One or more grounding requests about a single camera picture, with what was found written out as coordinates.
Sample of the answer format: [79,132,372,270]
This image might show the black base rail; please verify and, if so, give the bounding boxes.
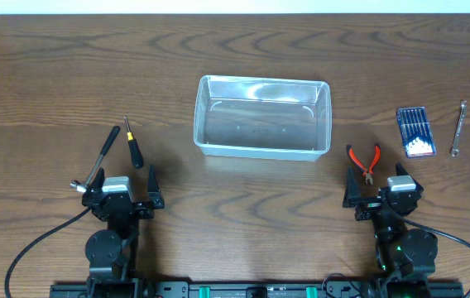
[49,276,464,298]

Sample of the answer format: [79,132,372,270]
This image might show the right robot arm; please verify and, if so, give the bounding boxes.
[343,164,438,279]

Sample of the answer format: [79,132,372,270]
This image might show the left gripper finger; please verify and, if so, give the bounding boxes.
[89,167,105,192]
[147,165,161,194]

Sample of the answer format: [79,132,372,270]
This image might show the small claw hammer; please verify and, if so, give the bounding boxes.
[70,126,120,193]

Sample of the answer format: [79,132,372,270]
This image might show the black yellow screwdriver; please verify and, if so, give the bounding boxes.
[123,116,144,169]

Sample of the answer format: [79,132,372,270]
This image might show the clear plastic container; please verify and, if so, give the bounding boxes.
[193,75,332,161]

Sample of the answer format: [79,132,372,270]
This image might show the small silver wrench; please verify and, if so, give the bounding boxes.
[450,100,468,157]

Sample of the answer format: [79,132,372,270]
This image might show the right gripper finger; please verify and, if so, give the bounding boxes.
[395,162,418,186]
[344,166,361,199]

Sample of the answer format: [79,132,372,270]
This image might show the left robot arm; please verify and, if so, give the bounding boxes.
[82,167,165,283]

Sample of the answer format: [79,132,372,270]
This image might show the blue precision screwdriver set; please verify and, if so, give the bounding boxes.
[396,106,437,158]

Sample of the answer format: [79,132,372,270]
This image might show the red handled pliers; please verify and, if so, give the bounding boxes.
[345,143,382,186]

